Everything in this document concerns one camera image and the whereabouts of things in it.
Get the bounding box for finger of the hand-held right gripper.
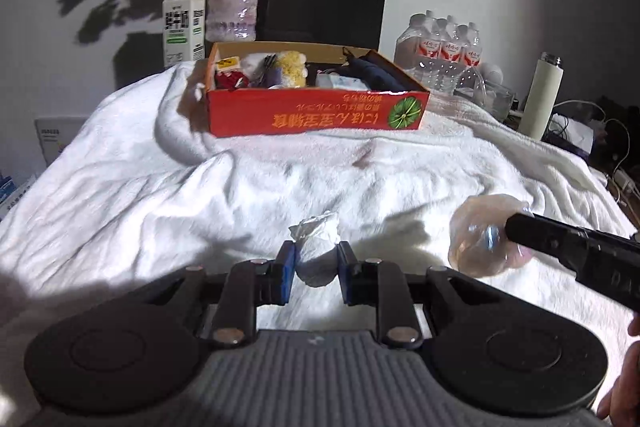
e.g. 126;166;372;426
504;212;588;270

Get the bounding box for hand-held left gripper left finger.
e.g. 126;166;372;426
145;240;301;348

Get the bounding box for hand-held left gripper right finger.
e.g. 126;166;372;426
337;240;498;348

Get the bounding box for white tissue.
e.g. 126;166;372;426
288;210;343;287

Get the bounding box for clear plastic bag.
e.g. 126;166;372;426
447;192;536;279

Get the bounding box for red cardboard box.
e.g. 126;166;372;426
201;40;432;139

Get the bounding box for red rose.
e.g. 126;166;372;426
215;70;252;91

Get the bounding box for person's right hand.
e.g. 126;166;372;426
596;311;640;424

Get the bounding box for white power strip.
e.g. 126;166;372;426
606;166;640;209

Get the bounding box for white thermos bottle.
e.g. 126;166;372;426
516;51;564;141

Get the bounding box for clear glass cup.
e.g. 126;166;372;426
479;78;517;121

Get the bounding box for white blanket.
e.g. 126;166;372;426
0;60;640;427

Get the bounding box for white packet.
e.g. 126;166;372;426
314;72;369;91

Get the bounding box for yellow plush toy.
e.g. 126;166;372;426
275;50;309;89

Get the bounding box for white fluffy toy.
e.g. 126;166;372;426
241;52;274;79

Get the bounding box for pack of water bottles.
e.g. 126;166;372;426
392;10;484;96

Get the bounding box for white milk carton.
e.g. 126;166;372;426
161;0;208;69

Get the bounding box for white cardboard box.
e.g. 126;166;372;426
34;115;87;166

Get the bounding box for blue and white packets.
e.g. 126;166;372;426
0;168;39;221

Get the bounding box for tangle of cables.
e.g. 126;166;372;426
547;97;640;180

